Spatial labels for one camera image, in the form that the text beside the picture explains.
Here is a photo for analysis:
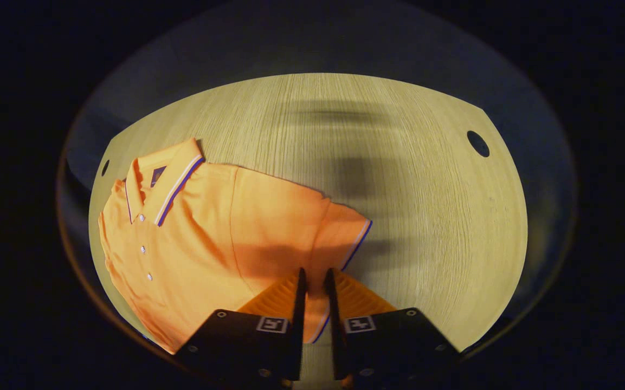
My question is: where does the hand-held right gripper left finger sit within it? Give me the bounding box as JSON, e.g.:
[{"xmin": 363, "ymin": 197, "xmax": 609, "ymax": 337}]
[{"xmin": 174, "ymin": 267, "xmax": 307, "ymax": 388}]

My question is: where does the orange polo T-shirt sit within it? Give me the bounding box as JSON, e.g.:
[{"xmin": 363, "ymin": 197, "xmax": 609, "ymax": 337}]
[{"xmin": 98, "ymin": 137, "xmax": 372, "ymax": 355}]

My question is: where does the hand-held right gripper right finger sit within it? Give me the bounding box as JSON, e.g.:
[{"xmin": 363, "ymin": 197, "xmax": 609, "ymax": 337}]
[{"xmin": 323, "ymin": 267, "xmax": 462, "ymax": 388}]

